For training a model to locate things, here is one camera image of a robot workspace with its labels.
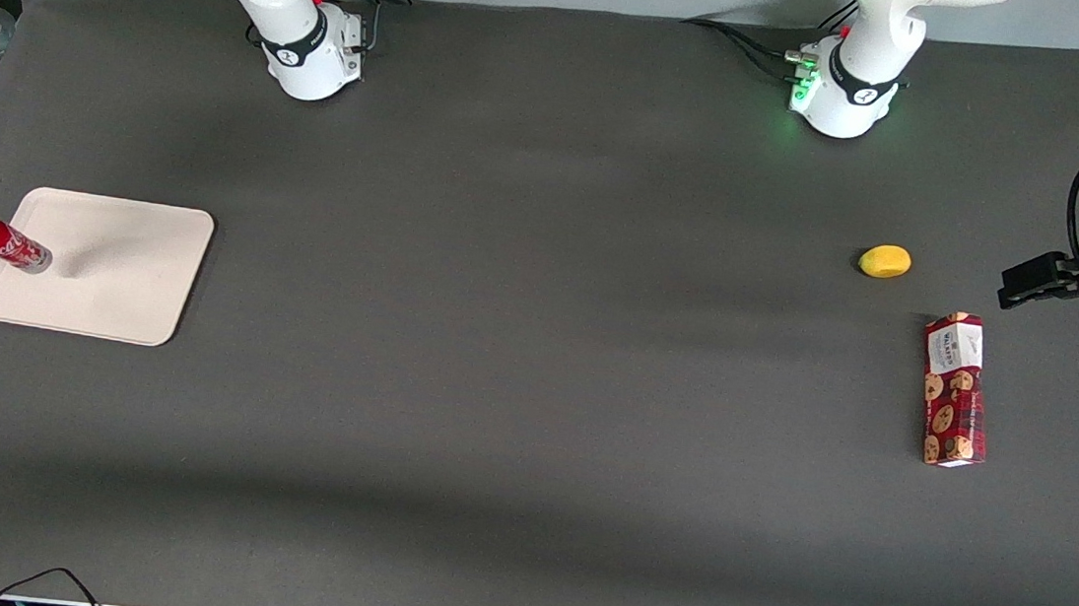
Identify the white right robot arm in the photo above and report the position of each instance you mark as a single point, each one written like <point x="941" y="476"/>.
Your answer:
<point x="288" y="31"/>

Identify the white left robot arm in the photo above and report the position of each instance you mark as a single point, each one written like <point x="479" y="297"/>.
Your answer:
<point x="857" y="86"/>

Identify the white rectangular tray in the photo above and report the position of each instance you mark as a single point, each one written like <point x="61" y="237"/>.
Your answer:
<point x="102" y="266"/>

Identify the red cookie box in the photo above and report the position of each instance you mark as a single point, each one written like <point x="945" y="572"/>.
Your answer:
<point x="955" y="393"/>

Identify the yellow lemon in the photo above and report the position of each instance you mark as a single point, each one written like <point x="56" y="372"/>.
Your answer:
<point x="885" y="261"/>

